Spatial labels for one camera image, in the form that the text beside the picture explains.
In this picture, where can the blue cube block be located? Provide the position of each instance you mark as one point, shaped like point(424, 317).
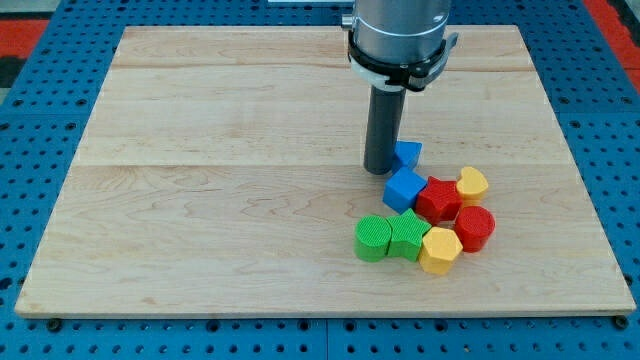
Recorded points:
point(402, 188)

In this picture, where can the green star block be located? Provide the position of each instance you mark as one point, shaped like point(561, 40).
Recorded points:
point(407, 232)

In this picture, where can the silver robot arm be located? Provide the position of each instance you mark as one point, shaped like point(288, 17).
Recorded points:
point(397, 31)

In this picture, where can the red star block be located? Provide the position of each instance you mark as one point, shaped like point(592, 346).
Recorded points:
point(438, 201)

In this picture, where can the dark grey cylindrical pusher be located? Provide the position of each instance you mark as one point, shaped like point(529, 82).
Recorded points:
point(384, 118)

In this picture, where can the wooden board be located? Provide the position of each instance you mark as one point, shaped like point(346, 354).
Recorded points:
point(220, 176)

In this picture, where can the yellow hexagon block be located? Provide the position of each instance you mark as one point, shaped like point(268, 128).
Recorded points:
point(440, 249)

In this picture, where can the blue triangle block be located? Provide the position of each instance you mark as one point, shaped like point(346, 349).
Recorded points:
point(406, 155)

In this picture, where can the red cylinder block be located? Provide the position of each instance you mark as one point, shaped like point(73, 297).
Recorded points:
point(474, 225)

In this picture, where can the green cylinder block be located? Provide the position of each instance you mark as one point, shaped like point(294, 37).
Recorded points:
point(372, 236)

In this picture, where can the yellow heart block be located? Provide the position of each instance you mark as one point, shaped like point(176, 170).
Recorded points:
point(472, 186)

